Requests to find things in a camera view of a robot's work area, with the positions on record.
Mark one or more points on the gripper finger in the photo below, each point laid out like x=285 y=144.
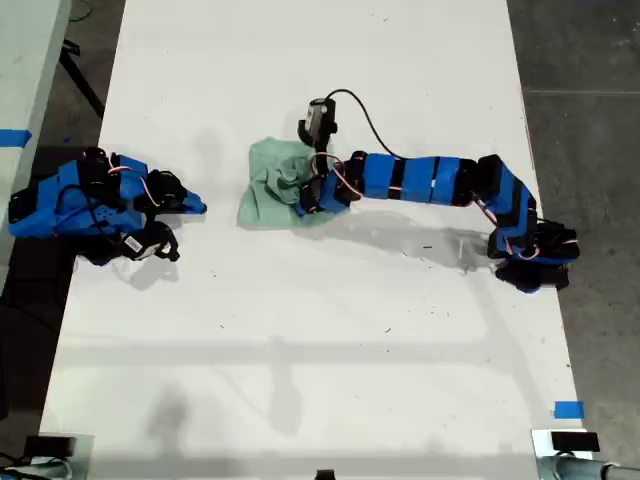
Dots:
x=310 y=197
x=192 y=202

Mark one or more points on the pale green T-shirt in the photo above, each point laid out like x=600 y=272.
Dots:
x=260 y=200

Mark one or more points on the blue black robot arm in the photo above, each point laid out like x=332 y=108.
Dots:
x=45 y=210
x=420 y=177

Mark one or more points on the blue tape strip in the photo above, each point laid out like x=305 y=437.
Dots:
x=569 y=410
x=15 y=137

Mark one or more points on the black stand leg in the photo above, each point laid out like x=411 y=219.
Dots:
x=70 y=49

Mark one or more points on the pale side table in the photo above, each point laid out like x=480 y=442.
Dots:
x=25 y=75

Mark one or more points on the small black box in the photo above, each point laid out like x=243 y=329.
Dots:
x=50 y=446
x=575 y=441
x=325 y=475

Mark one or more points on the grey metal pipe clamp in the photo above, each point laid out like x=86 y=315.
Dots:
x=575 y=470

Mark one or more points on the black camera stalk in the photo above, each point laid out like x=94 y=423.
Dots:
x=322 y=157

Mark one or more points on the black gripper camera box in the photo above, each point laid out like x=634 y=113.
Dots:
x=145 y=245
x=317 y=120

